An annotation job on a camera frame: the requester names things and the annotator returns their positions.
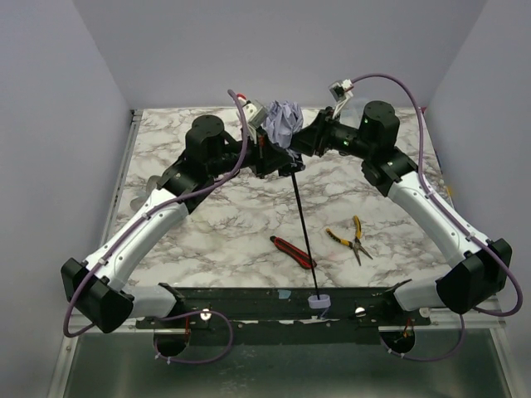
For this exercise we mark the red black utility knife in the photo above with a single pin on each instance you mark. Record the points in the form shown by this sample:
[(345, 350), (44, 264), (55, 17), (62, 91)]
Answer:
[(296, 254)]

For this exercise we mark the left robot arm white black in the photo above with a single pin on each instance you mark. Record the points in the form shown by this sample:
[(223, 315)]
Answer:
[(211, 157)]

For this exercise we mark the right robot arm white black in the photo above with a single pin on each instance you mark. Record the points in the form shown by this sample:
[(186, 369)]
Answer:
[(477, 262)]

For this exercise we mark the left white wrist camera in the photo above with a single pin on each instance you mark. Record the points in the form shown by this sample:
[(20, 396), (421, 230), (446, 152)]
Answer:
[(255, 113)]

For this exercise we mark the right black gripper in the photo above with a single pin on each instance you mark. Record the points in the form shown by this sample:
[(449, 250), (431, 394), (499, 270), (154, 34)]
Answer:
[(322, 135)]

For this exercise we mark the pink zippered umbrella case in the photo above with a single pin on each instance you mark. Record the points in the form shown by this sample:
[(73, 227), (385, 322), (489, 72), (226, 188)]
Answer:
[(141, 196)]

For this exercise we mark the lavender folding umbrella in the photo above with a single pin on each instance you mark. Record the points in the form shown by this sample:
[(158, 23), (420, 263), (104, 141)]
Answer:
[(284, 119)]

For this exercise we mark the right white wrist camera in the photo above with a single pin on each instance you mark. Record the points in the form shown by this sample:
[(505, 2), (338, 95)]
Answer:
[(342, 92)]

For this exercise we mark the blue tape piece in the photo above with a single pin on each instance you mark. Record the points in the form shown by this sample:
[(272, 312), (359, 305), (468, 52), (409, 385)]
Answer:
[(284, 293)]

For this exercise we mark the aluminium frame rail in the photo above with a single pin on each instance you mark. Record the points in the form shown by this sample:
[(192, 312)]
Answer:
[(162, 307)]

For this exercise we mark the clear plastic screw box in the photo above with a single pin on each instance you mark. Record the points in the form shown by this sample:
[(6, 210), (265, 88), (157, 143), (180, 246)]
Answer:
[(352, 116)]

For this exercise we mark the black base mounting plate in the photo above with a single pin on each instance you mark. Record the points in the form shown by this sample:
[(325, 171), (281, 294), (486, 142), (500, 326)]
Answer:
[(246, 334)]

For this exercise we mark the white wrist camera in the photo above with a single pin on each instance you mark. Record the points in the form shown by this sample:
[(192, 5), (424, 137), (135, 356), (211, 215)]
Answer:
[(255, 113), (342, 92)]

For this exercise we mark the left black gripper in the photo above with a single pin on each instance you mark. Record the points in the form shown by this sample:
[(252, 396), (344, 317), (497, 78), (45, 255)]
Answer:
[(262, 152)]

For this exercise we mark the yellow black needle-nose pliers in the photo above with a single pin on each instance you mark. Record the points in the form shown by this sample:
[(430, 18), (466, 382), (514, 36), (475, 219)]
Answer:
[(355, 245)]

